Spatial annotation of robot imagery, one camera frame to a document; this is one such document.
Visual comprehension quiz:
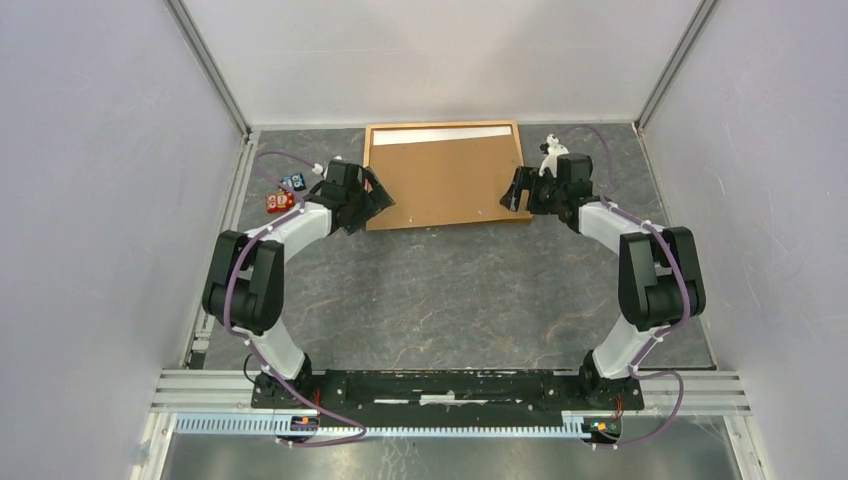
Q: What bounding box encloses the aluminium toothed rail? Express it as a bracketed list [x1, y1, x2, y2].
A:
[175, 413, 621, 440]

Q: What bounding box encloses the glossy plant photo print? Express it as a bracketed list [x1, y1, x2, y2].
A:
[371, 125, 513, 146]

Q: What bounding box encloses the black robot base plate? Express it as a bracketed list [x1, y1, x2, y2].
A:
[250, 368, 645, 429]

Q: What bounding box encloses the red toy block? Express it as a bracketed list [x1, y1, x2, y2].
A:
[265, 190, 296, 214]

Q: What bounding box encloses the blue toy block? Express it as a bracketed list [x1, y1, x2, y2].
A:
[281, 173, 307, 192]

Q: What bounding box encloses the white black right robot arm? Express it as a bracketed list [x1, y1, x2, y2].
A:
[500, 154, 706, 408]

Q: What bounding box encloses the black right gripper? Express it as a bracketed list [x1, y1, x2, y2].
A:
[498, 166, 564, 215]

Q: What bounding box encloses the wooden picture frame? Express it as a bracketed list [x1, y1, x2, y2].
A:
[363, 120, 531, 231]

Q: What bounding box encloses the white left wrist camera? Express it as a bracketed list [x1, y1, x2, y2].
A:
[311, 155, 343, 178]

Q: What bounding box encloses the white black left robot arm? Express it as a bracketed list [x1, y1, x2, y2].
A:
[201, 159, 394, 408]

